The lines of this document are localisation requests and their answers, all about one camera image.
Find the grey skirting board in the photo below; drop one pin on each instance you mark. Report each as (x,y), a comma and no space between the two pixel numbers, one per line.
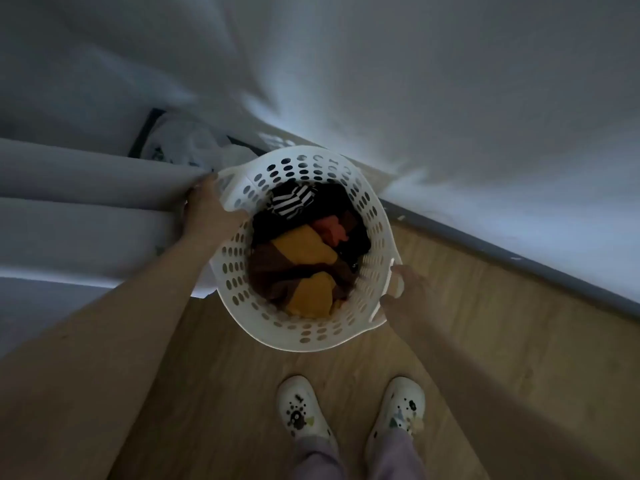
(525,267)

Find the black white striped garment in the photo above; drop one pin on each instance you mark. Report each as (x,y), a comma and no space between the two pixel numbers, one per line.
(290,200)

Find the person's right hand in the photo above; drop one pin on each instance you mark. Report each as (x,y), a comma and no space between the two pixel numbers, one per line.
(415,304)

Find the person's left white clog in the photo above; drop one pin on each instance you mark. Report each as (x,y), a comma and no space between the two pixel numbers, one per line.
(302,409)

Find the person's left forearm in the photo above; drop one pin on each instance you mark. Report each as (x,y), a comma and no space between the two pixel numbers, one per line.
(110,354)

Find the person's right forearm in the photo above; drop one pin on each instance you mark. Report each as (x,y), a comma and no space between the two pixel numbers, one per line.
(490,404)

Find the grey curtain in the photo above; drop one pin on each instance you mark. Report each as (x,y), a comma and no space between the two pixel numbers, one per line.
(75,229)

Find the white perforated laundry basket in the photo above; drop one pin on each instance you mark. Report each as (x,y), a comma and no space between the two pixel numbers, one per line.
(240,289)

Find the white plastic bag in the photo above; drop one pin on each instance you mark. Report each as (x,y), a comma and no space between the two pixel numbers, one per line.
(185,139)

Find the person's left hand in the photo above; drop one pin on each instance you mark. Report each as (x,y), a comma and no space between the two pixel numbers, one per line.
(207,214)

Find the orange garment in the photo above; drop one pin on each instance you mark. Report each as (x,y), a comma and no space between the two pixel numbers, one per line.
(331,229)

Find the person's right white clog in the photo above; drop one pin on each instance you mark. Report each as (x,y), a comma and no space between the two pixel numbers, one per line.
(397,409)

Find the person's white clog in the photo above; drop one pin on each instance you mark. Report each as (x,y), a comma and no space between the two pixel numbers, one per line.
(302,409)
(397,409)

